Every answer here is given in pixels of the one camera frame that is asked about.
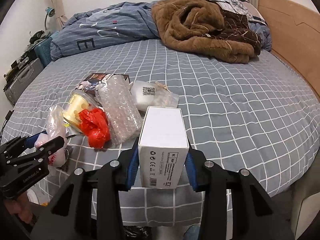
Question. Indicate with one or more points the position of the teal desk lamp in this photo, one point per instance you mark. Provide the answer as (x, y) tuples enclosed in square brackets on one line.
[(50, 12)]

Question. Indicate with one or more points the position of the bubble wrap piece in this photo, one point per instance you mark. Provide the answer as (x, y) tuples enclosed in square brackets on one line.
[(124, 119)]

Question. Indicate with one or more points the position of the teal plastic crate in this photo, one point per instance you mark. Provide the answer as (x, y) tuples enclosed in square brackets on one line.
[(42, 51)]

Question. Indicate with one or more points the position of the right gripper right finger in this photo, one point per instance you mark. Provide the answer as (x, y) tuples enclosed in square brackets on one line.
[(254, 214)]

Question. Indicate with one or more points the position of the patterned pillow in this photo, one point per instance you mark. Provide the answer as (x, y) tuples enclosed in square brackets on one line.
[(256, 21)]

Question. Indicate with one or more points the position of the person's left hand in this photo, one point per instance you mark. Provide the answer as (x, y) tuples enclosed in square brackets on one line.
[(20, 206)]

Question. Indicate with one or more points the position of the wooden headboard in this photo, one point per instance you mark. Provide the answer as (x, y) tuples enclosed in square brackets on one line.
[(295, 36)]

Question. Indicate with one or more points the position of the white cardboard box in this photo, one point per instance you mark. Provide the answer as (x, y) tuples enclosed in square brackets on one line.
[(163, 146)]

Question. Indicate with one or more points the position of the grey suitcase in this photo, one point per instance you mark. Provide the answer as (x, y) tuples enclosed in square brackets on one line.
[(22, 80)]

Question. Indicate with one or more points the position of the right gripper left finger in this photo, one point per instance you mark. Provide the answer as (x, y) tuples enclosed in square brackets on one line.
[(87, 205)]

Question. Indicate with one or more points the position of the red plastic bag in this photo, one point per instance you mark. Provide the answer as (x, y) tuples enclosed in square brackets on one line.
[(94, 125)]

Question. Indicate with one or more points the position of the left side curtain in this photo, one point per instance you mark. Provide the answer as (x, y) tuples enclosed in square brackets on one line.
[(56, 0)]

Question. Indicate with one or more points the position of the white plastic bag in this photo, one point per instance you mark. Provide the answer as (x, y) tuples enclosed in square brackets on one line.
[(54, 128)]

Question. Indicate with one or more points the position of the brown fleece blanket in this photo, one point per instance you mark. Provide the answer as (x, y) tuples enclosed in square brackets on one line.
[(204, 27)]

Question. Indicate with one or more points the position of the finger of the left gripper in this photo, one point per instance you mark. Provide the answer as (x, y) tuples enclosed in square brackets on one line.
[(30, 141), (51, 146)]

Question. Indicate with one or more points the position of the blue striped duvet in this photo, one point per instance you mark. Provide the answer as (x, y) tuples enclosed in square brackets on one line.
[(99, 28)]

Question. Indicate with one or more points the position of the dark printed carton box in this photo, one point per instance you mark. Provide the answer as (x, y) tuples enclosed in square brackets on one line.
[(89, 84)]

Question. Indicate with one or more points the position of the white QR code pouch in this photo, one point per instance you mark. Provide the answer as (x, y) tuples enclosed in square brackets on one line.
[(145, 94)]

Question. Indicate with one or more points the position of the yellow paper cup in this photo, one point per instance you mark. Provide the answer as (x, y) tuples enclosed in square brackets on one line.
[(78, 102)]

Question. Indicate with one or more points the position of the grey checked bed sheet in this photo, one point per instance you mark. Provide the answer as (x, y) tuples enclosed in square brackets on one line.
[(261, 116)]

